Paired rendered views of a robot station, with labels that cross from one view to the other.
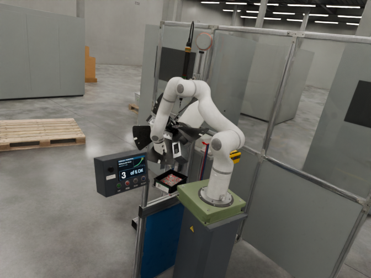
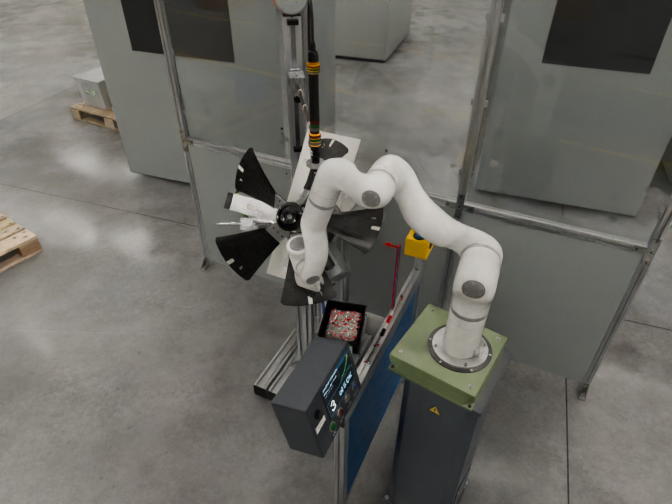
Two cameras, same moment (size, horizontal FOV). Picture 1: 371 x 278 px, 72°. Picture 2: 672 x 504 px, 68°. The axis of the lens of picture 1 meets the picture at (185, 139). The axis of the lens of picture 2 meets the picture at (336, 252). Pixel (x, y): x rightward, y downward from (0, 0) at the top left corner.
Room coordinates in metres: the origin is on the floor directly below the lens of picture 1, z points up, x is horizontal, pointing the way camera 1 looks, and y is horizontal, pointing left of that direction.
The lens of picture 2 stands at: (0.37, 0.55, 2.33)
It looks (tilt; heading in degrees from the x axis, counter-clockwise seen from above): 38 degrees down; 341
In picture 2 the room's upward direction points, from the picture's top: straight up
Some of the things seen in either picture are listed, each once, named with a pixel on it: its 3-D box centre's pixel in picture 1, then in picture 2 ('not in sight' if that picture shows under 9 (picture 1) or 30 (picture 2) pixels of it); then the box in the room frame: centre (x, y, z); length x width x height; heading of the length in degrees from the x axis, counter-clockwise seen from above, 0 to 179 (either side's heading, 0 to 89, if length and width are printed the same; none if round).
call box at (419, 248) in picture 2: (229, 157); (421, 240); (1.92, -0.38, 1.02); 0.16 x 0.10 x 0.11; 136
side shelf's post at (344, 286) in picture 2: (198, 185); (344, 279); (2.43, -0.22, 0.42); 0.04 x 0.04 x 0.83; 46
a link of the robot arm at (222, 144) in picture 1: (223, 151); (474, 286); (1.31, -0.22, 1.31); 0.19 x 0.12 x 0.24; 140
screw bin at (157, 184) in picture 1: (170, 181); (342, 326); (1.70, 0.06, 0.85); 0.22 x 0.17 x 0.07; 150
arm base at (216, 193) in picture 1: (218, 182); (464, 328); (1.33, -0.24, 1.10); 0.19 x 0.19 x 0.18
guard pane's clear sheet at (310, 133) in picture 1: (237, 89); (387, 87); (2.47, -0.42, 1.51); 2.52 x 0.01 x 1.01; 46
